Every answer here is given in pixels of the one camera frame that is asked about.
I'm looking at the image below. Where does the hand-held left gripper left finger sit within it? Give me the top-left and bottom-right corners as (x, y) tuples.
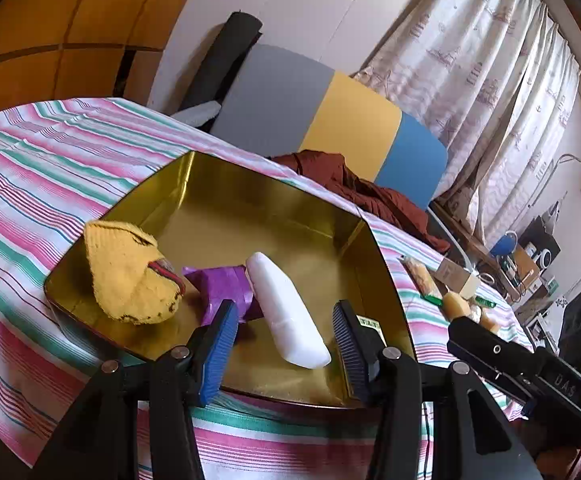
(30, 300), (241, 480)

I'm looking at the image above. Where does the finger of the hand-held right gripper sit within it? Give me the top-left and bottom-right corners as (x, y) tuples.
(447, 315), (542, 404)

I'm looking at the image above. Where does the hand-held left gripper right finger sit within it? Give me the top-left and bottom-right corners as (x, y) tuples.
(331, 300), (544, 480)

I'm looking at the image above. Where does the purple packet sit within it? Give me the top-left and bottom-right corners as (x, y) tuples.
(181, 264), (266, 326)

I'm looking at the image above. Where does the white plastic bottle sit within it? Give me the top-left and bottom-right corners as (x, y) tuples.
(245, 251), (332, 368)

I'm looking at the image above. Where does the clear snack packet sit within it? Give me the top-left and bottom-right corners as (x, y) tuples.
(403, 256), (444, 300)

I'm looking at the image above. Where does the yellow knitted cloth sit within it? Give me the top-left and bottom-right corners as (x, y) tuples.
(83, 219), (187, 326)

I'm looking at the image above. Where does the gold metal tray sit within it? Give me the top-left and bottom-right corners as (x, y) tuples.
(43, 150), (416, 408)

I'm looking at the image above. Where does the beige small box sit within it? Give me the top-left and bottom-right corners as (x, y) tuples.
(433, 259), (482, 302)

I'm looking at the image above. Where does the wooden side desk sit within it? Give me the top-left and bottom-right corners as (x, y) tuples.
(431, 200), (541, 311)

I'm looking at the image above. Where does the brown cloth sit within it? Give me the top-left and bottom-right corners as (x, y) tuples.
(270, 150), (451, 253)

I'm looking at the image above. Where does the striped tablecloth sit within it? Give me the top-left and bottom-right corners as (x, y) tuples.
(0, 97), (534, 480)

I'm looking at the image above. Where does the patterned white curtain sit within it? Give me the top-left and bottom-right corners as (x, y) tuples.
(353, 0), (581, 251)

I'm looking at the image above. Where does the black rolled mat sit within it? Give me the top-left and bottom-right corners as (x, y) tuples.
(178, 10), (264, 113)

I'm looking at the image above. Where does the wooden wardrobe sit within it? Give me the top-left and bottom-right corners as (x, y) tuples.
(0, 0), (211, 126)

